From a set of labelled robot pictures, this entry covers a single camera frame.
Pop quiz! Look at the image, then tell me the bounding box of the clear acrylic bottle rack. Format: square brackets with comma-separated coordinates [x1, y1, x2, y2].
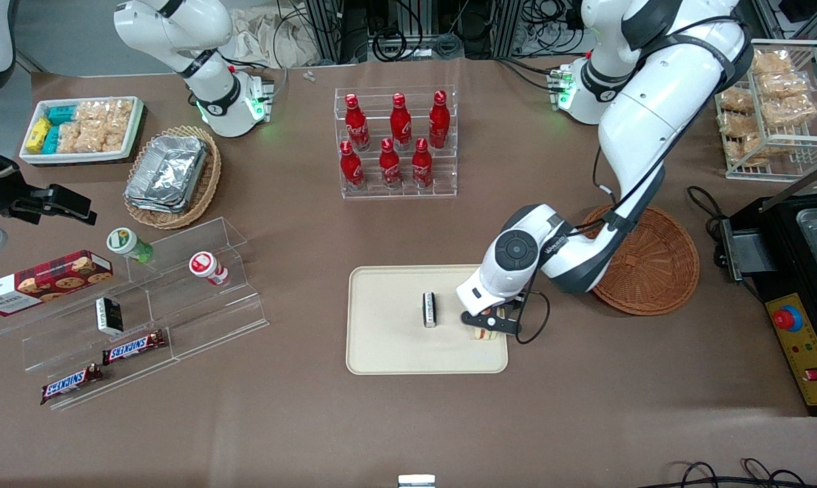
[334, 85, 458, 200]

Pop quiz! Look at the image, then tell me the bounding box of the oval wicker basket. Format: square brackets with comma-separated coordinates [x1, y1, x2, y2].
[123, 125, 222, 230]

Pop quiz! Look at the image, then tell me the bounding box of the beige plastic tray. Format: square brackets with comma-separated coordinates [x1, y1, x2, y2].
[346, 264, 509, 375]

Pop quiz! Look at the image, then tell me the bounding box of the beige crumpled cloth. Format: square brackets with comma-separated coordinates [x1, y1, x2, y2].
[235, 7, 321, 68]

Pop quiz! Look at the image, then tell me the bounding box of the grey black metal box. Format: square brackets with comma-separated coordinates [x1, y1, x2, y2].
[720, 217, 763, 282]

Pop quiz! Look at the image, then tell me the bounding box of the red emergency stop button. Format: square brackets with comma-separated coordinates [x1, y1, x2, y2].
[773, 306, 803, 333]

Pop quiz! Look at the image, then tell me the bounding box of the red cola bottle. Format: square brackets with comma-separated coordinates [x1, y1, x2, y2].
[429, 90, 452, 148]
[344, 94, 371, 151]
[412, 138, 435, 190]
[379, 138, 403, 190]
[389, 92, 413, 151]
[339, 140, 366, 191]

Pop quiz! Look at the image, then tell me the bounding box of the yellow snack packet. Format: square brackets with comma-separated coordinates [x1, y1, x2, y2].
[26, 117, 49, 154]

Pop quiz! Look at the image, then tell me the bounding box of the red lidded snack cup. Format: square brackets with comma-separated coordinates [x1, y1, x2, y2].
[188, 251, 230, 286]

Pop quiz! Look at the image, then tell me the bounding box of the yellow control panel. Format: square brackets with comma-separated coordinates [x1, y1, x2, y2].
[765, 293, 817, 407]

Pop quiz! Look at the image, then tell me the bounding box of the stack of foil trays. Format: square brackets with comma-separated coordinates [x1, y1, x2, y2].
[125, 134, 210, 213]

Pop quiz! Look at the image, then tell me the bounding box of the green lidded snack cup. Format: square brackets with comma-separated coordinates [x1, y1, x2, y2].
[106, 227, 155, 264]

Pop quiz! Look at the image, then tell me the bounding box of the red tartan cookie box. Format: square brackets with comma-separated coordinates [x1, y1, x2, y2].
[0, 249, 114, 317]

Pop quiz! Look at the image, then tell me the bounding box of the white wire rack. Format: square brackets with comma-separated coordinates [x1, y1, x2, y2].
[715, 39, 817, 182]

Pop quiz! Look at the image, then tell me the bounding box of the white rectangular bin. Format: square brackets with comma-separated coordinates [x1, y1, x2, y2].
[20, 96, 144, 166]

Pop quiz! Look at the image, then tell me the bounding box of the round brown wicker basket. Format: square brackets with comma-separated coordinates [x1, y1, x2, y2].
[574, 201, 700, 317]

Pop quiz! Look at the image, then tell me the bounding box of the Snickers chocolate bar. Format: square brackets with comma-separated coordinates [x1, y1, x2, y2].
[102, 330, 167, 366]
[40, 364, 104, 406]

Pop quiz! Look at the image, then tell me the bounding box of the aluminium frame rack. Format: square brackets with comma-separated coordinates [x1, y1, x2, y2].
[303, 0, 538, 65]

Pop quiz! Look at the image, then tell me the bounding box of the clear acrylic stepped shelf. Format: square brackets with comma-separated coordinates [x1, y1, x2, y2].
[0, 217, 270, 412]

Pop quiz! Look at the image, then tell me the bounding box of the black appliance housing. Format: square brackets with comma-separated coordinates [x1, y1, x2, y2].
[730, 193, 817, 415]

